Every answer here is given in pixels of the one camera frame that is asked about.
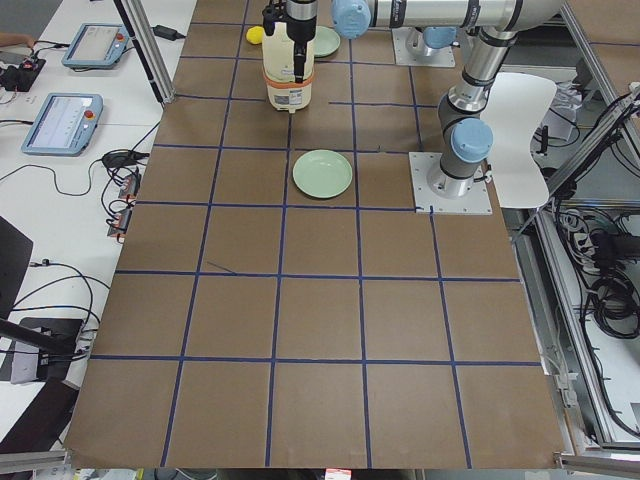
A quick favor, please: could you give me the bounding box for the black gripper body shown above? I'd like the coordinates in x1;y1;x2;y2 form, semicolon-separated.
262;0;317;57

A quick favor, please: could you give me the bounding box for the white rice cooker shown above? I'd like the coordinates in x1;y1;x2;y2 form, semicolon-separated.
262;22;314;114

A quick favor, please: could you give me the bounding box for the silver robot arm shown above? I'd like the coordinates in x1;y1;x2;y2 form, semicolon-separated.
438;27;517;180
262;1;563;83

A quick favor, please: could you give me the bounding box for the yellow toy bell pepper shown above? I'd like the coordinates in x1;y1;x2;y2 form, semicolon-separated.
245;25;264;45

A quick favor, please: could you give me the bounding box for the green plate near yellow toy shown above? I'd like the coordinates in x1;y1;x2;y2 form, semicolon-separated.
314;26;341;58

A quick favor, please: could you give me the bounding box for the black power adapter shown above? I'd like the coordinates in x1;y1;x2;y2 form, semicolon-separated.
152;25;185;41

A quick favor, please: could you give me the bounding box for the green plate far from toy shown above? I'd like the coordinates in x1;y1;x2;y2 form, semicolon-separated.
292;149;353;199

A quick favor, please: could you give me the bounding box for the blue teach pendant far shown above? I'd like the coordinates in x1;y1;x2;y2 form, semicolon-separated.
61;23;129;69

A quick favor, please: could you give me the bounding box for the blue teach pendant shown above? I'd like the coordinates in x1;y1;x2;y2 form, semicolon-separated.
61;23;129;69
21;93;104;156

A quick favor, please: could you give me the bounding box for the white chair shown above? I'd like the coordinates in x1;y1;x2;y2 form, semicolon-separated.
481;72;557;209

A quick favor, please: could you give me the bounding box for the blue teach pendant near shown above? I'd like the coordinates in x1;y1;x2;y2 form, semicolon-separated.
21;93;104;156

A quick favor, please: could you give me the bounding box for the black power strip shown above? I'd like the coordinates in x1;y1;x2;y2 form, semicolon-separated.
106;168;142;243

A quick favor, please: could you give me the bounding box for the aluminium frame post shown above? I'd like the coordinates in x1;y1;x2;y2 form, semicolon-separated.
114;0;176;105

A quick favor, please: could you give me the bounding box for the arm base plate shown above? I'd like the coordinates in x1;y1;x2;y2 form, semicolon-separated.
409;152;492;215
392;27;457;68

